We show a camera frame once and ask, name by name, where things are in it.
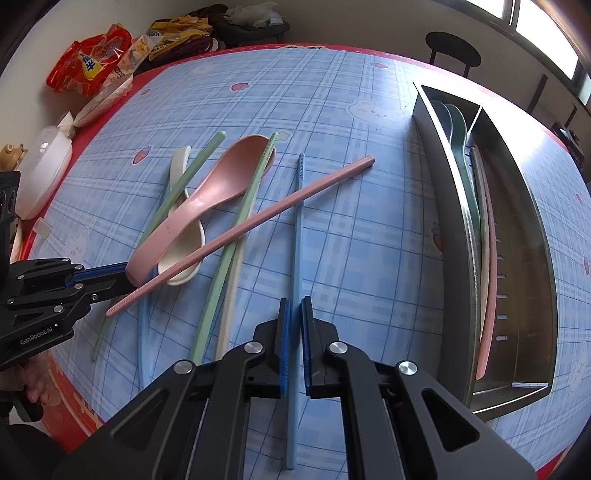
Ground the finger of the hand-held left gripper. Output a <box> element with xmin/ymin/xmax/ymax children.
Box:
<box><xmin>7</xmin><ymin>274</ymin><xmax>136</xmax><ymax>326</ymax></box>
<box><xmin>8</xmin><ymin>258</ymin><xmax>130</xmax><ymax>296</ymax></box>

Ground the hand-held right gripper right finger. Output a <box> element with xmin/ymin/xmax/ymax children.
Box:
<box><xmin>300</xmin><ymin>296</ymin><xmax>539</xmax><ymax>480</ymax></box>

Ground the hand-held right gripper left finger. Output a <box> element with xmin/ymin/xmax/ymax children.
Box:
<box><xmin>51</xmin><ymin>298</ymin><xmax>291</xmax><ymax>480</ymax></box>

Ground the green chopstick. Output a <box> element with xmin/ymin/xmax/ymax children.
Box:
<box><xmin>189</xmin><ymin>132</ymin><xmax>280</xmax><ymax>365</ymax></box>
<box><xmin>91</xmin><ymin>131</ymin><xmax>227</xmax><ymax>363</ymax></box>

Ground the white spoon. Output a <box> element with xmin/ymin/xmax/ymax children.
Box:
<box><xmin>157</xmin><ymin>145</ymin><xmax>206</xmax><ymax>287</ymax></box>

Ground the blue chopstick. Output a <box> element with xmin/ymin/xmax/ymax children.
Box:
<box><xmin>284</xmin><ymin>153</ymin><xmax>306</xmax><ymax>470</ymax></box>

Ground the pink chopstick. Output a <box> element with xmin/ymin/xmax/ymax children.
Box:
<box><xmin>105</xmin><ymin>156</ymin><xmax>376</xmax><ymax>318</ymax></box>
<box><xmin>472</xmin><ymin>147</ymin><xmax>498</xmax><ymax>380</ymax></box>

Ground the pink spoon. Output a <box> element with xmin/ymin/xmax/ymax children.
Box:
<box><xmin>127</xmin><ymin>135</ymin><xmax>278</xmax><ymax>288</ymax></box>

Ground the stainless steel utensil tray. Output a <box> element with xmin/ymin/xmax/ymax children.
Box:
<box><xmin>411</xmin><ymin>82</ymin><xmax>559</xmax><ymax>422</ymax></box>

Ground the green spoon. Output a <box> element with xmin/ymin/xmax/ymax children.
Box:
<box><xmin>445</xmin><ymin>104</ymin><xmax>483</xmax><ymax>259</ymax></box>

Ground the blue spoon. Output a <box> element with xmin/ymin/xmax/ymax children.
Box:
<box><xmin>431</xmin><ymin>99</ymin><xmax>455</xmax><ymax>139</ymax></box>

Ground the person's left hand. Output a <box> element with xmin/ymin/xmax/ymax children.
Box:
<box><xmin>23</xmin><ymin>355</ymin><xmax>61</xmax><ymax>407</ymax></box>

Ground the red tablecloth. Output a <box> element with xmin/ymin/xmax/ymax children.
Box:
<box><xmin>9</xmin><ymin>44</ymin><xmax>591</xmax><ymax>480</ymax></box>

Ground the white lidded pot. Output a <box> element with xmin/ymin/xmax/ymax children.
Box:
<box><xmin>16</xmin><ymin>124</ymin><xmax>74</xmax><ymax>220</ymax></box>

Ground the bear-shaped bottle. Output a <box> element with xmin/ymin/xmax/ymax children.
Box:
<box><xmin>0</xmin><ymin>143</ymin><xmax>26</xmax><ymax>171</ymax></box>

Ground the pale ceramic bowl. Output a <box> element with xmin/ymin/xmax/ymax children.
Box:
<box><xmin>74</xmin><ymin>74</ymin><xmax>134</xmax><ymax>127</ymax></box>

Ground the red snack bag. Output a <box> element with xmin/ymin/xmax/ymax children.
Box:
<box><xmin>46</xmin><ymin>25</ymin><xmax>134</xmax><ymax>97</ymax></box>

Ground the yellow clear snack bag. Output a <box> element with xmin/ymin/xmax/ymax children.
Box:
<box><xmin>99</xmin><ymin>34</ymin><xmax>153</xmax><ymax>93</ymax></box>

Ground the pile of yellow clothes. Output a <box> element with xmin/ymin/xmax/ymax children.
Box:
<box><xmin>148</xmin><ymin>14</ymin><xmax>213</xmax><ymax>61</ymax></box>

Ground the white plastic bag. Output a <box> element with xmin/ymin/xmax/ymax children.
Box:
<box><xmin>226</xmin><ymin>1</ymin><xmax>284</xmax><ymax>28</ymax></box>

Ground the silver pressure cooker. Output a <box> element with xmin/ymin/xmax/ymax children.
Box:
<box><xmin>554</xmin><ymin>122</ymin><xmax>585</xmax><ymax>162</ymax></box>

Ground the black round stool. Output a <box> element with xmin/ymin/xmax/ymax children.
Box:
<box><xmin>425</xmin><ymin>31</ymin><xmax>481</xmax><ymax>79</ymax></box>

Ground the black metal rack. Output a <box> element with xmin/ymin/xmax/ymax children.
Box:
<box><xmin>526</xmin><ymin>74</ymin><xmax>578</xmax><ymax>134</ymax></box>

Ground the dark framed window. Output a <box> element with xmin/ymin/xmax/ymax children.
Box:
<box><xmin>462</xmin><ymin>0</ymin><xmax>591</xmax><ymax>107</ymax></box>

